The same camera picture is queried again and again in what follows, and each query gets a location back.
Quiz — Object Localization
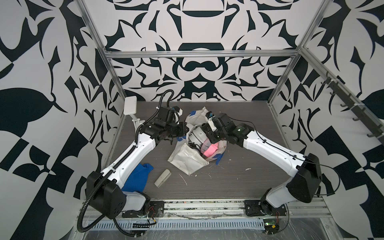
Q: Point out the pink alarm clock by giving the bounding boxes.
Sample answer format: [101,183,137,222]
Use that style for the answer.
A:
[200,140,219,158]

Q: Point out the white canvas bag blue handles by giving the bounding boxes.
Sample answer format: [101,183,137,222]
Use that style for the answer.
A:
[168,107,228,176]

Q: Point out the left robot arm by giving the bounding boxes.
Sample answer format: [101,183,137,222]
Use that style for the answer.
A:
[81,107,189,219]

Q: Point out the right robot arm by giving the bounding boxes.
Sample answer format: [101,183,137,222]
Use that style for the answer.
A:
[202,112,322,215]

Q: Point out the white alarm clock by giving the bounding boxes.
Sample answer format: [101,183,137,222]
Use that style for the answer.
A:
[189,126,208,148]

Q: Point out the beige rectangular block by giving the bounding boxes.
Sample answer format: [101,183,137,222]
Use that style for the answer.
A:
[154,169,172,188]

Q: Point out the blue cloth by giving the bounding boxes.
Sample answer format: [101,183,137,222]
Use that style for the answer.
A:
[122,164,154,192]

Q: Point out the small green circuit board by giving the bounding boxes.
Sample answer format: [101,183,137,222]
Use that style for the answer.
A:
[263,219,280,235]

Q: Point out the black hook rack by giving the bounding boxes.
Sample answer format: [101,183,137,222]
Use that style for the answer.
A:
[322,72,384,145]

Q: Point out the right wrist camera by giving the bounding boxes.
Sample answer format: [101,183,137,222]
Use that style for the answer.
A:
[206,111,217,132]

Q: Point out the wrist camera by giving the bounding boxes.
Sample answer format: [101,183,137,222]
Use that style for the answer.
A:
[171,106,183,121]
[206,111,217,132]

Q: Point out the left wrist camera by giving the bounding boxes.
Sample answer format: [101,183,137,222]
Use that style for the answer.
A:
[171,106,183,121]

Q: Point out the white box on bracket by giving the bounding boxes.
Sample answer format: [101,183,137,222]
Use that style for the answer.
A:
[123,96,137,116]

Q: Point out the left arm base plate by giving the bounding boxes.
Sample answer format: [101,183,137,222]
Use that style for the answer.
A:
[122,201,165,218]

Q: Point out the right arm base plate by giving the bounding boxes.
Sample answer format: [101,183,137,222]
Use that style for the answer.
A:
[244,200,288,217]

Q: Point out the white slotted cable duct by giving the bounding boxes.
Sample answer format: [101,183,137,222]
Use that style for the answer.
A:
[91,219,265,231]

